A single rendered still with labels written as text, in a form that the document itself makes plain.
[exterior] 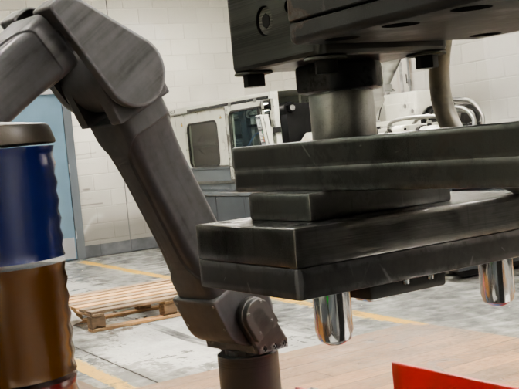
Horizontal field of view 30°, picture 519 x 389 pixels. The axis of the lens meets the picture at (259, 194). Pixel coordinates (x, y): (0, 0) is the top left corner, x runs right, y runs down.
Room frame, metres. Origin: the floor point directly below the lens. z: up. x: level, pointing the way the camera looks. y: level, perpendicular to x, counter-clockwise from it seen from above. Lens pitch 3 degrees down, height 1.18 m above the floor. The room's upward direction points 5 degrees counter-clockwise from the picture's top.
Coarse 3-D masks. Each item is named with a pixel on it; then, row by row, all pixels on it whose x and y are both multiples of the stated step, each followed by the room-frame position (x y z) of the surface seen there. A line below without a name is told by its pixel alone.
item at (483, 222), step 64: (320, 128) 0.54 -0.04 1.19; (448, 128) 0.43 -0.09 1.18; (512, 128) 0.39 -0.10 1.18; (320, 192) 0.51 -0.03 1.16; (384, 192) 0.53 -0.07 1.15; (448, 192) 0.55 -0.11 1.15; (256, 256) 0.50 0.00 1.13; (320, 256) 0.48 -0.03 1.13; (384, 256) 0.50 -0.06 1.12; (448, 256) 0.52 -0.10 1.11; (512, 256) 0.55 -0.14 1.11; (320, 320) 0.49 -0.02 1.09
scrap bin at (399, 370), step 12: (396, 372) 0.93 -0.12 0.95; (408, 372) 0.91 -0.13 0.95; (420, 372) 0.90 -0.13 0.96; (432, 372) 0.88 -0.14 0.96; (444, 372) 0.87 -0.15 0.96; (396, 384) 0.93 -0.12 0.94; (408, 384) 0.91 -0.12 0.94; (420, 384) 0.90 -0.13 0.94; (432, 384) 0.88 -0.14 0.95; (444, 384) 0.87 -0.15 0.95; (456, 384) 0.86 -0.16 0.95; (468, 384) 0.85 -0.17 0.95; (480, 384) 0.83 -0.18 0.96; (492, 384) 0.82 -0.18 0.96; (504, 384) 0.81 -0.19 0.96
